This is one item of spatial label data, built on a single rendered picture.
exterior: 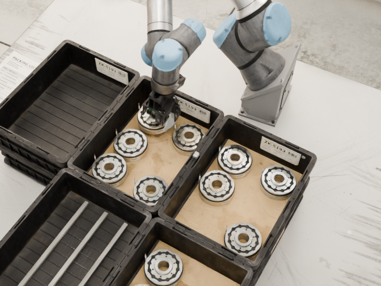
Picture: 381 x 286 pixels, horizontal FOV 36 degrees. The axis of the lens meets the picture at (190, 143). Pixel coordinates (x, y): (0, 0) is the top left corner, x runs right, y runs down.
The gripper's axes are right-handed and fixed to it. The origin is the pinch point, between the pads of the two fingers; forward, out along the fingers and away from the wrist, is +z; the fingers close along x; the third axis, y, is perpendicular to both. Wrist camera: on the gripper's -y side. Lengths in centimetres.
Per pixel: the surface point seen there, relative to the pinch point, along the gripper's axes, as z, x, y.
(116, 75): 1.2, -22.2, -7.1
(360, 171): 11, 60, -26
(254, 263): -10, 45, 30
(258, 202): 0.4, 37.5, 8.5
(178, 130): 0.8, 5.6, 0.0
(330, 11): 86, 13, -171
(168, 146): 3.8, 5.0, 5.0
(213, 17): 92, -42, -132
